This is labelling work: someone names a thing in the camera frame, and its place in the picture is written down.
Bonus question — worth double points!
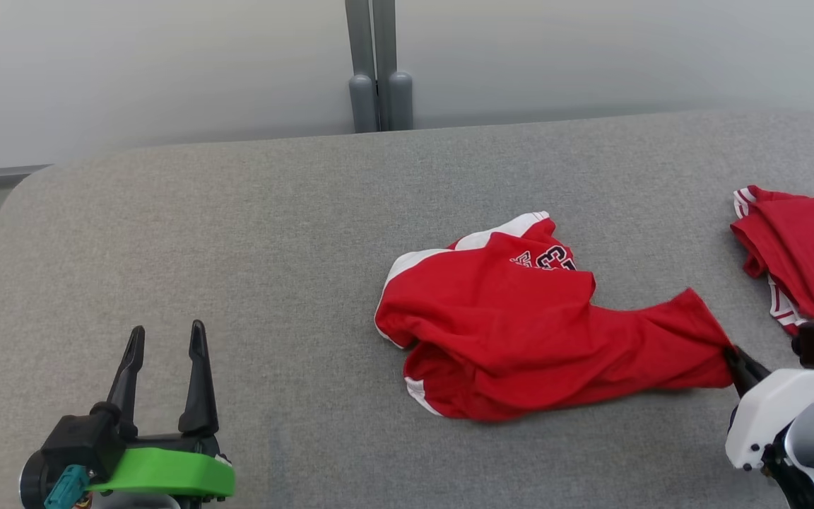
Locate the black cable with teal plug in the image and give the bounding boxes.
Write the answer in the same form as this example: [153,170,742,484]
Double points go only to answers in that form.
[45,464,90,509]

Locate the grey fabric sofa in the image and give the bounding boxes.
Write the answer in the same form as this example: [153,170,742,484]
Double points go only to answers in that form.
[0,107,814,509]

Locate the red basketball jersey white sleeves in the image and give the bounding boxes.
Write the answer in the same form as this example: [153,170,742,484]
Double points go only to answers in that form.
[374,211,736,423]

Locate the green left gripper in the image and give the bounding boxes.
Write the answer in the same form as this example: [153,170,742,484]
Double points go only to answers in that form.
[85,320,236,498]

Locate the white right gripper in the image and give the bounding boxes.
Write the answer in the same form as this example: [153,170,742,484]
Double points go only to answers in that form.
[724,345,814,471]

